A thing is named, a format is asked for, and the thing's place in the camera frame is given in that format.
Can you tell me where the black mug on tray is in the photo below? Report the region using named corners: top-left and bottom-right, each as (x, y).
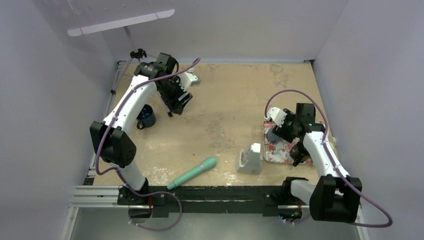
top-left (289, 144), bottom-right (309, 167)

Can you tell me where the grey mug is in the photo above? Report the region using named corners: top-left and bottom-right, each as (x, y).
top-left (266, 127), bottom-right (282, 144)

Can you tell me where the aluminium frame rail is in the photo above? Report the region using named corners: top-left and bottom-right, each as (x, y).
top-left (61, 164), bottom-right (370, 240)

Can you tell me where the camera tripod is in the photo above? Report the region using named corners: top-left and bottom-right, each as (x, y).
top-left (110, 26), bottom-right (147, 95)

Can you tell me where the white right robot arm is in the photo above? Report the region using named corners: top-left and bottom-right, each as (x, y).
top-left (267, 103), bottom-right (362, 224)

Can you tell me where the dark blue mug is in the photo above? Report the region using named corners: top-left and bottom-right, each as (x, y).
top-left (136, 104), bottom-right (157, 130)

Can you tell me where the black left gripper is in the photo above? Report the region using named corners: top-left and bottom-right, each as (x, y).
top-left (158, 76), bottom-right (193, 115)

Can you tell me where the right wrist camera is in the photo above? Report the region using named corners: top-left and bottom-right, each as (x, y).
top-left (265, 107), bottom-right (288, 127)

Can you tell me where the grey charging dock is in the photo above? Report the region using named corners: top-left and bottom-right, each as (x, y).
top-left (235, 143), bottom-right (263, 175)

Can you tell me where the black mounting base rail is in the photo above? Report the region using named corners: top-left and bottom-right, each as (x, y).
top-left (117, 185), bottom-right (308, 218)

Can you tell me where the teal handheld massager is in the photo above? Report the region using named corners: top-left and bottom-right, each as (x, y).
top-left (166, 157), bottom-right (217, 190)

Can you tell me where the overhead light panel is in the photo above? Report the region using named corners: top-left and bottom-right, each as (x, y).
top-left (34, 0), bottom-right (175, 37)

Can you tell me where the floral tray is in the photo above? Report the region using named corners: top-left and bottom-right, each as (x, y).
top-left (262, 121), bottom-right (300, 165)

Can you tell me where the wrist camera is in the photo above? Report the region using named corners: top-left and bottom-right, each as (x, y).
top-left (265, 107), bottom-right (288, 127)
top-left (178, 72), bottom-right (201, 91)

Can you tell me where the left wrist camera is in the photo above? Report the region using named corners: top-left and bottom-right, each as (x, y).
top-left (178, 72), bottom-right (201, 91)

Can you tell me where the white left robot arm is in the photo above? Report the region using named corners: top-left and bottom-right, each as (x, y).
top-left (89, 53), bottom-right (201, 205)

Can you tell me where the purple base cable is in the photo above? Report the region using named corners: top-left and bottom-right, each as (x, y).
top-left (127, 189), bottom-right (183, 232)

